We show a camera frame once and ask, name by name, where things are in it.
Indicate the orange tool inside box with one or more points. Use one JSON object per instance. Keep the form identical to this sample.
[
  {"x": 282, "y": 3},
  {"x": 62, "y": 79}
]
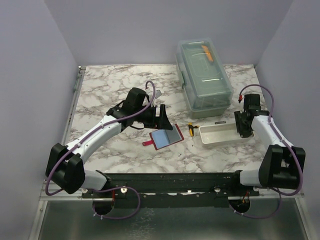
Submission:
[{"x": 208, "y": 53}]

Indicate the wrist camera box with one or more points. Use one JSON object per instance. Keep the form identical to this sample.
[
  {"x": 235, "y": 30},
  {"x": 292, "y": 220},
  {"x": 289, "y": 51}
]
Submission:
[
  {"x": 252, "y": 102},
  {"x": 135, "y": 99}
]

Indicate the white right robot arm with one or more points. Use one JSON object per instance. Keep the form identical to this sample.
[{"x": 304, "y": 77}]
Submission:
[{"x": 283, "y": 163}]

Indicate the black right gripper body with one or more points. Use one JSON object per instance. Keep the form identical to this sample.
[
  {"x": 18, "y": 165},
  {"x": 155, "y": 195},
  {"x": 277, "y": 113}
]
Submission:
[{"x": 242, "y": 125}]

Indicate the yellow black handled tool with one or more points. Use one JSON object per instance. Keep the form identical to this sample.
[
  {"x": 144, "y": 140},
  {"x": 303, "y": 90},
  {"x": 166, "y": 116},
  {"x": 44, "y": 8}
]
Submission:
[{"x": 192, "y": 128}]

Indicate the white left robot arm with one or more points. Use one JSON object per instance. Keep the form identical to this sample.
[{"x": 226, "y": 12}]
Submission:
[{"x": 65, "y": 165}]

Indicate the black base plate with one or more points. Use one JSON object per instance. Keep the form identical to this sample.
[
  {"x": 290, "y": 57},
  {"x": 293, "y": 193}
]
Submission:
[{"x": 129, "y": 186}]

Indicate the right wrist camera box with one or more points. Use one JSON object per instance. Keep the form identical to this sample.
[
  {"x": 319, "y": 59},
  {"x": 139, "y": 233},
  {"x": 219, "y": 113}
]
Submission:
[{"x": 252, "y": 102}]

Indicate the clear plastic storage box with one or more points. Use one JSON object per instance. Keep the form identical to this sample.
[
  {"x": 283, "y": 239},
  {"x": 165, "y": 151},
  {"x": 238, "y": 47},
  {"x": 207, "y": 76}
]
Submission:
[{"x": 205, "y": 85}]

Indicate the aluminium mounting rail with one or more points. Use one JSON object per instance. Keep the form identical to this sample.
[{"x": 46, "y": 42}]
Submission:
[{"x": 86, "y": 195}]

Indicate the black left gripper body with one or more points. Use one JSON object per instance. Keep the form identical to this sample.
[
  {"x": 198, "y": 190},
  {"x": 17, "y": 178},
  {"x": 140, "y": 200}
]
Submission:
[{"x": 148, "y": 117}]

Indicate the white plastic tray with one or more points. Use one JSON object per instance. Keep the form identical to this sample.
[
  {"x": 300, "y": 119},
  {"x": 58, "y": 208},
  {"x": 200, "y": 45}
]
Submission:
[{"x": 221, "y": 134}]

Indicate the red leather card holder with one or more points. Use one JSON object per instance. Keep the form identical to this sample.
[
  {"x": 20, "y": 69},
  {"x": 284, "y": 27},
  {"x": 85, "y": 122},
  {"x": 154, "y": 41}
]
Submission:
[{"x": 158, "y": 139}]

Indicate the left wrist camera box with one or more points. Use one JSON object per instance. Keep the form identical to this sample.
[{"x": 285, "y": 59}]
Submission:
[{"x": 135, "y": 99}]

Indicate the dark grey credit card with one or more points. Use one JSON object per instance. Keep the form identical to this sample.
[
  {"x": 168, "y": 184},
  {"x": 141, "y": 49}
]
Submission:
[{"x": 173, "y": 135}]

